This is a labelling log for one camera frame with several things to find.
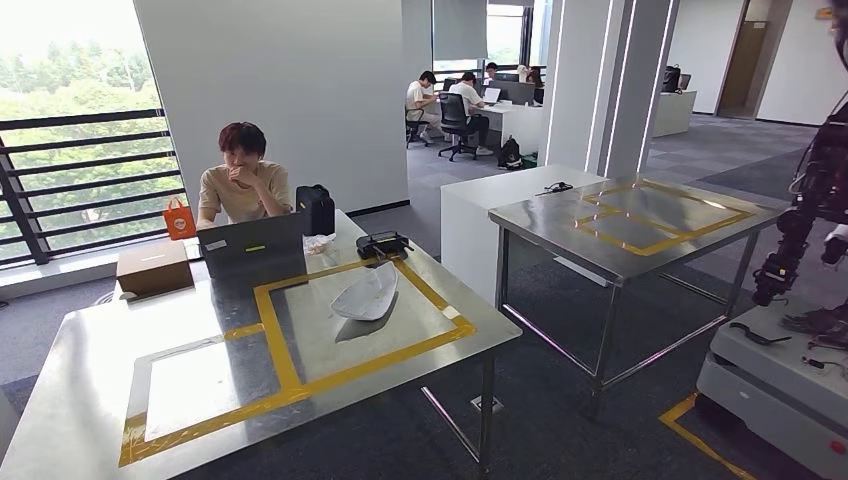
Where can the white plastic panel part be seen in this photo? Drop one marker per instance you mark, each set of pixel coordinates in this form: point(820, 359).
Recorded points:
point(368, 295)

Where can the large steel workbench yellow tape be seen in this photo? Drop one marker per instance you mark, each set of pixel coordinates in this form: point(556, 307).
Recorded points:
point(166, 331)

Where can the black device with antennas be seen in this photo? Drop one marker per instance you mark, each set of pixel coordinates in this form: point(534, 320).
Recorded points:
point(383, 246)

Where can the crumpled clear plastic wrap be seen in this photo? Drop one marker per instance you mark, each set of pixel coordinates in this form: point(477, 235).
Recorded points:
point(319, 244)

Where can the black upright bag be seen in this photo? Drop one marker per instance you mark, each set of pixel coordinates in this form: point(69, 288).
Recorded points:
point(316, 210)

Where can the black office chair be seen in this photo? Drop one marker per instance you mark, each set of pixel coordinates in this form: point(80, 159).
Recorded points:
point(416, 126)
point(456, 119)

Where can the black backpack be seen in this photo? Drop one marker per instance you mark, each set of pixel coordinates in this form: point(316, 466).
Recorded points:
point(509, 154)

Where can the small steel table yellow tape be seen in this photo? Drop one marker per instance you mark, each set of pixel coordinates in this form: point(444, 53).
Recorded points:
point(550, 225)

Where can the green box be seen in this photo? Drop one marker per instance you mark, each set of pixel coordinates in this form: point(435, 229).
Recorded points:
point(528, 161)

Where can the person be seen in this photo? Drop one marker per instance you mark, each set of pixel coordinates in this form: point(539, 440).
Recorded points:
point(491, 69)
point(467, 99)
point(418, 99)
point(535, 76)
point(245, 185)

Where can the white office desk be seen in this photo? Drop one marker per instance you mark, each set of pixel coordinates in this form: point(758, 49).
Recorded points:
point(517, 126)

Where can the open white laptop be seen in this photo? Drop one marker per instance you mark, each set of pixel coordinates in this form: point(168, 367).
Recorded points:
point(491, 96)

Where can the grey laptop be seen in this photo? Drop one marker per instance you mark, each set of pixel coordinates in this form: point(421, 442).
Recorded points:
point(255, 252)

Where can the floor outlet plate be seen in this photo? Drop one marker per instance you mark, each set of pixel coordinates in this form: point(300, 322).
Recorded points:
point(486, 405)

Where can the grey roller blind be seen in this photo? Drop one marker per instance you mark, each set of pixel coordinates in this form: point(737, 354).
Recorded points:
point(460, 30)

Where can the orange paper bag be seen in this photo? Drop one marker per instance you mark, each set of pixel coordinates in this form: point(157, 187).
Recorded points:
point(179, 222)

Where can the cardboard box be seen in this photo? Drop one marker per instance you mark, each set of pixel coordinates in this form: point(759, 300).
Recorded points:
point(156, 268)

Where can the white counter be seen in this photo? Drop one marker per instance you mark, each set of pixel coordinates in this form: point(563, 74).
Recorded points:
point(672, 112)

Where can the black curved tool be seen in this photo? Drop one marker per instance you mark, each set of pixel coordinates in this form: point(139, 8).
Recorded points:
point(755, 334)

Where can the black window railing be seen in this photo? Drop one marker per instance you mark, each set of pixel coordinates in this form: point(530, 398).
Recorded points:
point(86, 118)

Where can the brown door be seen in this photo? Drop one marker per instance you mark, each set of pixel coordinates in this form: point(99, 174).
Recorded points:
point(742, 66)

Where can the grey metal cabinet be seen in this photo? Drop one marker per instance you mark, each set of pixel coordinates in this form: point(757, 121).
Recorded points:
point(775, 384)

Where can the black detached robot hand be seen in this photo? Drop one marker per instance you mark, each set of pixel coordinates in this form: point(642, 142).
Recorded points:
point(818, 322)

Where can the red round button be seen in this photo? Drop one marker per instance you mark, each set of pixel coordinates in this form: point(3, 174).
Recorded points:
point(839, 446)

